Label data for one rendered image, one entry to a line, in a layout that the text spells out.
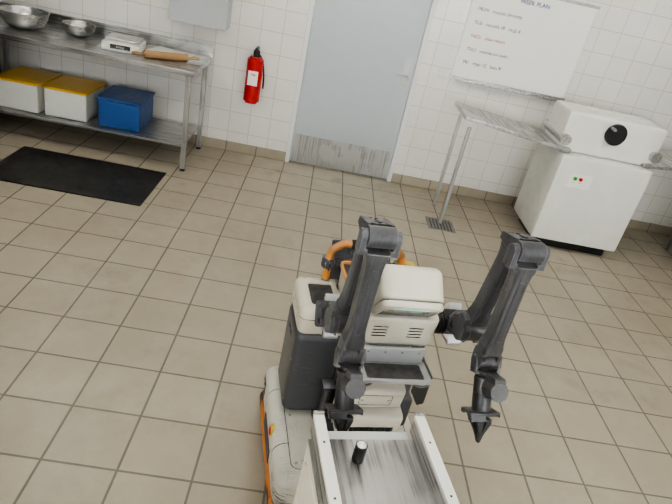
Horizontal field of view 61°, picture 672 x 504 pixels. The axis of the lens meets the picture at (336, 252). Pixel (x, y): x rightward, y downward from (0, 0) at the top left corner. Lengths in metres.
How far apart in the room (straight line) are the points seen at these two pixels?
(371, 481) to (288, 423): 0.92
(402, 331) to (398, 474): 0.51
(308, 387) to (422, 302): 0.76
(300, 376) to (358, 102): 3.78
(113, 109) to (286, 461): 3.81
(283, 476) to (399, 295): 0.86
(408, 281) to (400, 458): 0.52
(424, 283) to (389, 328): 0.20
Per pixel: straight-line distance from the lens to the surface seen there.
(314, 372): 2.30
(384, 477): 1.57
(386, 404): 2.13
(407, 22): 5.56
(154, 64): 5.01
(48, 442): 2.72
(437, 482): 1.55
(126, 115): 5.35
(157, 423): 2.75
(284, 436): 2.36
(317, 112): 5.69
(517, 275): 1.63
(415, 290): 1.78
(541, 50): 5.80
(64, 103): 5.53
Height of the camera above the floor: 1.99
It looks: 28 degrees down
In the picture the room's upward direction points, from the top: 13 degrees clockwise
